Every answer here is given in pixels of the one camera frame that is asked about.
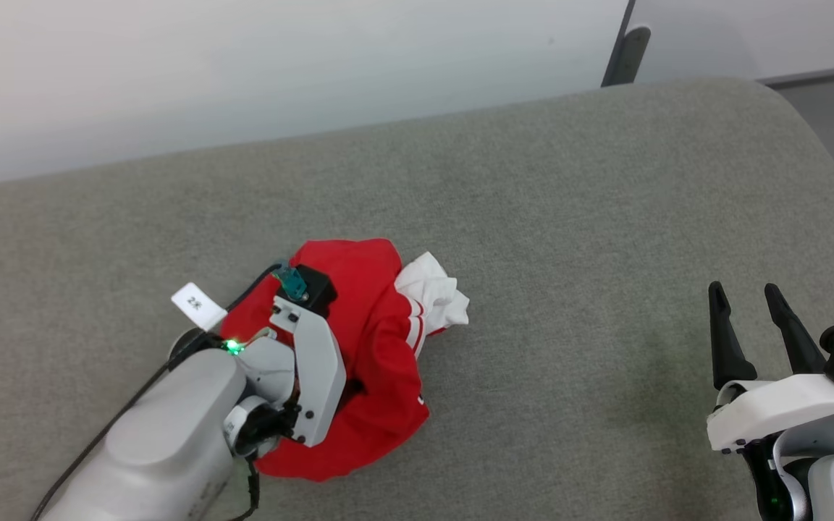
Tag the grey-green fabric sofa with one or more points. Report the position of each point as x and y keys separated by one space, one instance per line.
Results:
x=533 y=289

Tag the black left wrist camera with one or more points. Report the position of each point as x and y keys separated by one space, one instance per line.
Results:
x=318 y=289

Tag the red garment with white trim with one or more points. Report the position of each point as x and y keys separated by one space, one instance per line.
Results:
x=373 y=318

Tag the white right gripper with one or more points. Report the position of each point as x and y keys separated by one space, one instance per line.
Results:
x=772 y=409

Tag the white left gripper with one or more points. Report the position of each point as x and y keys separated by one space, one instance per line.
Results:
x=319 y=376

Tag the dark grey metal post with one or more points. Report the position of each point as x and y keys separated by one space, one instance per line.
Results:
x=628 y=54

